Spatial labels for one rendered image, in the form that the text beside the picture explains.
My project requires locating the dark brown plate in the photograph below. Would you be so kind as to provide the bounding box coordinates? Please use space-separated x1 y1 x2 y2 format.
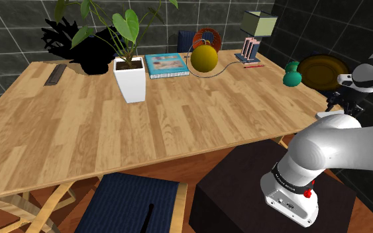
297 54 350 91

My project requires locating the teal dumbbell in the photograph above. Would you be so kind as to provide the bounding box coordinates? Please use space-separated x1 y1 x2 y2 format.
282 60 303 87

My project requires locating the table lamp with green shade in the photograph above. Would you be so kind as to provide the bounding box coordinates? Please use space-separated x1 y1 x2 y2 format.
234 10 278 64

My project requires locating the dark robot stand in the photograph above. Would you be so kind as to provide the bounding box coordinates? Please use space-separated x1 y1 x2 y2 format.
188 138 358 233

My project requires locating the wooden table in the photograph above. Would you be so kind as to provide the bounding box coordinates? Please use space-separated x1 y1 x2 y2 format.
0 48 346 233

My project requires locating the teal book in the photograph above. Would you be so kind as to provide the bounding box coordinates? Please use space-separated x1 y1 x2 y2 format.
144 52 191 80

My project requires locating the green plant in white pot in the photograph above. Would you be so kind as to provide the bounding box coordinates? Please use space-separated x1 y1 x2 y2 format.
54 0 179 105

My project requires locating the black branched ornament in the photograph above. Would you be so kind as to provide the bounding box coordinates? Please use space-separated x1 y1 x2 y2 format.
40 17 124 75

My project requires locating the dark flat remote control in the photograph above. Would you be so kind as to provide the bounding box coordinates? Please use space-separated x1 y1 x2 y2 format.
43 63 68 87

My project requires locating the orange ring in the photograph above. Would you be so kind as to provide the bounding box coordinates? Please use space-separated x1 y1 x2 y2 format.
192 27 223 54

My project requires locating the yellow sphere with grey cable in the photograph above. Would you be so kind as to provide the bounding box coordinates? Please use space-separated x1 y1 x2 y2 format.
185 40 246 79

